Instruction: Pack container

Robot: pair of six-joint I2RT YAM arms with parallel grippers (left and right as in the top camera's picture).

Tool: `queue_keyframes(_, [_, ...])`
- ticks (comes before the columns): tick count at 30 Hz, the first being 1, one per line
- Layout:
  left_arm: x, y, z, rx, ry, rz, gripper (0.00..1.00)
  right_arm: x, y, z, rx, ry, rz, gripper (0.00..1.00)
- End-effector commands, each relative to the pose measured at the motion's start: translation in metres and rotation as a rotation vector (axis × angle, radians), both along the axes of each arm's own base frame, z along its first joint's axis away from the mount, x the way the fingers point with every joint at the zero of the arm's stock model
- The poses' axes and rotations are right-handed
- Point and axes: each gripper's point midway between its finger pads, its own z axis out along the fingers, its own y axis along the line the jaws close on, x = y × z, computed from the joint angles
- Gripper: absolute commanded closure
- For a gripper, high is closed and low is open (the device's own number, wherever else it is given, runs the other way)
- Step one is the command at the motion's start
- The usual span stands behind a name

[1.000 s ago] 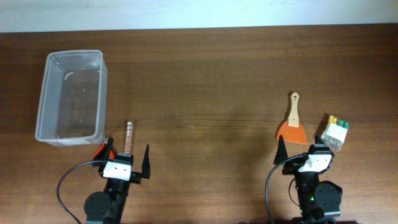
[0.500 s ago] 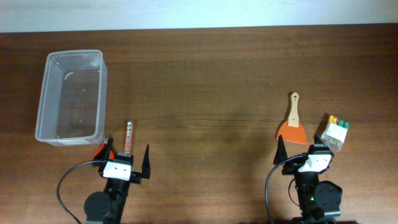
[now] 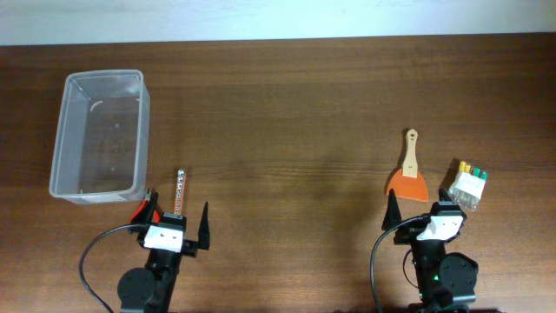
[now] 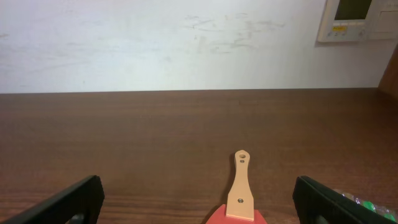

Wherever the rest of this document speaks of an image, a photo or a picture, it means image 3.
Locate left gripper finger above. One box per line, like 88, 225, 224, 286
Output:
131, 192, 159, 231
197, 202, 210, 250

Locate orange handled pliers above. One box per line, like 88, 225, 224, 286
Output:
130, 188, 160, 224

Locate orange socket holder strip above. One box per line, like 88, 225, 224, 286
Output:
174, 170, 186, 215

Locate clear plastic container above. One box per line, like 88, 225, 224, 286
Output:
49, 70, 150, 204

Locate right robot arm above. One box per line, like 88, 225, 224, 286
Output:
381, 189, 479, 312

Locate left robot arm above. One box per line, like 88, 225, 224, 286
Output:
117, 193, 210, 313

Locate clear case of screwdriver bits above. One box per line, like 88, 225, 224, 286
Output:
448, 161, 489, 211

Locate orange scraper wooden handle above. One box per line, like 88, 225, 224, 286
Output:
385, 129, 429, 203

